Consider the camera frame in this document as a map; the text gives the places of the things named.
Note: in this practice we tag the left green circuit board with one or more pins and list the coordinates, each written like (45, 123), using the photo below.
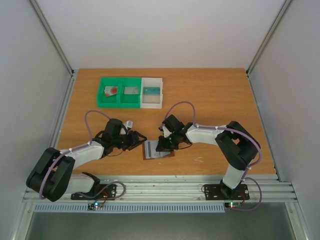
(95, 205)

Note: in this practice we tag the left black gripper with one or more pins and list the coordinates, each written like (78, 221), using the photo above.
(134, 139)

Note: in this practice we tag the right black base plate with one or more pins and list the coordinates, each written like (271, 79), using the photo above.
(217, 192)

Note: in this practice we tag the teal card in bin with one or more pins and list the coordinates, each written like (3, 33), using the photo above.
(151, 90)

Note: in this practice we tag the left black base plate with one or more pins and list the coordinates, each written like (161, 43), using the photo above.
(101, 193)

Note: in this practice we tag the right green circuit board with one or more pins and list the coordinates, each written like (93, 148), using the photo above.
(232, 205)

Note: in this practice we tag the white translucent bin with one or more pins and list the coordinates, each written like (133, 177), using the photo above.
(151, 96)

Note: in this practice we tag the aluminium rail frame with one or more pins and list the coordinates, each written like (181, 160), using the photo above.
(187, 188)

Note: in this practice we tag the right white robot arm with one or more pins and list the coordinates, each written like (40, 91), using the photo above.
(239, 148)

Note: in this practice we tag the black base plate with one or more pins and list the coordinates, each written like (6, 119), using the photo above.
(217, 192)
(101, 193)

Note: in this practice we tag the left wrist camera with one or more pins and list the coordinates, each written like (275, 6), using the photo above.
(127, 126)

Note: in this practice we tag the grey slotted cable duct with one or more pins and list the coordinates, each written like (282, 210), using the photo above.
(129, 208)

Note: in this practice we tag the green two-compartment bin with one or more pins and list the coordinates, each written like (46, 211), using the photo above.
(120, 100)

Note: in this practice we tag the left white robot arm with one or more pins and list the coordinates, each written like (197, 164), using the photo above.
(51, 177)

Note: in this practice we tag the green circuit board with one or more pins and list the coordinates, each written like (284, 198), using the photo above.
(95, 205)
(232, 205)

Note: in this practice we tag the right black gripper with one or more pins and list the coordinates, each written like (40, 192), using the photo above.
(166, 142)

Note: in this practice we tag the grey striped card in holder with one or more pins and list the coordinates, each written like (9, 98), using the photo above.
(150, 149)

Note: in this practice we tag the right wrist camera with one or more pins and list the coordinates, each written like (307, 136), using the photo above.
(165, 132)

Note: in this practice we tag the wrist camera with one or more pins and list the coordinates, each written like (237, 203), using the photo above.
(127, 126)
(165, 132)

